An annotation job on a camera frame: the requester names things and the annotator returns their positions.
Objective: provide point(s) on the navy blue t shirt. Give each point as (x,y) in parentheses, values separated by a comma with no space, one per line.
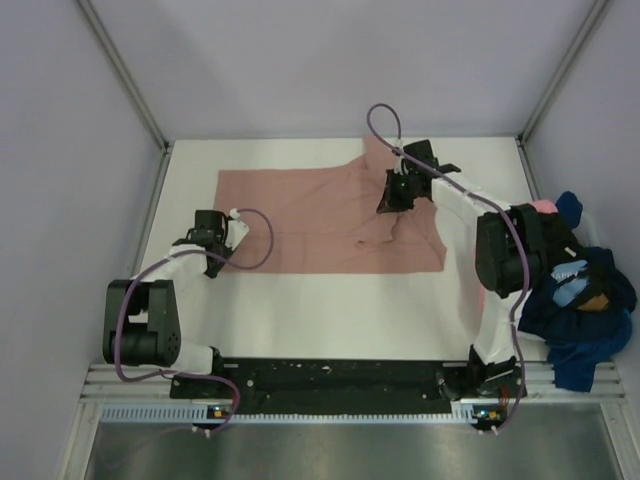
(581,310)

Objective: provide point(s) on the black t shirt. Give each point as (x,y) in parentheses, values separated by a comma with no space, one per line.
(549,239)

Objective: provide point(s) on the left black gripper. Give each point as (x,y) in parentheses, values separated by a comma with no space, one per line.
(226,250)

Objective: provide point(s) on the aluminium frame rail left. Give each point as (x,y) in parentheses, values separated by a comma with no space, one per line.
(122,73)

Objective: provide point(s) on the bright pink t shirt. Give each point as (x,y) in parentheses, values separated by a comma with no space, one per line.
(500,254)

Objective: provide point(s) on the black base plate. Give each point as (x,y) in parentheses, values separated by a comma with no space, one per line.
(314,386)

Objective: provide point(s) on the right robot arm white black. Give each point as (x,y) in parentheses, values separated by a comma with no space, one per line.
(452,192)

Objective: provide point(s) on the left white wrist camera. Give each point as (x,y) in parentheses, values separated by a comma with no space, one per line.
(236,230)

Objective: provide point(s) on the light blue cable duct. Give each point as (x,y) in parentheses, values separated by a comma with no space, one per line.
(202,414)

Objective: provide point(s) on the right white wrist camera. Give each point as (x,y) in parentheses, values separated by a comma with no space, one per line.
(400,165)

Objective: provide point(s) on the dusty pink t shirt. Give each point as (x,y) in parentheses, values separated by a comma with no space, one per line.
(324,220)

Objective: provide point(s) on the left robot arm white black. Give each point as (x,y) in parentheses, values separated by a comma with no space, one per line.
(141,321)

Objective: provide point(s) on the white plastic bin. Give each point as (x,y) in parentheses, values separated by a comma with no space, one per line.
(587,230)

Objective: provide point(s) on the aluminium frame rail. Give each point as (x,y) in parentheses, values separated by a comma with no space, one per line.
(594,17)
(122,73)

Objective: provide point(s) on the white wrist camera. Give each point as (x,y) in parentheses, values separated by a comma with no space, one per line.
(400,165)
(236,230)

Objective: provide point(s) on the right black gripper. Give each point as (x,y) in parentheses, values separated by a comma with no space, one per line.
(388,203)

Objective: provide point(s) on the aluminium frame rail right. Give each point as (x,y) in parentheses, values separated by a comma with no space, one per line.
(594,17)

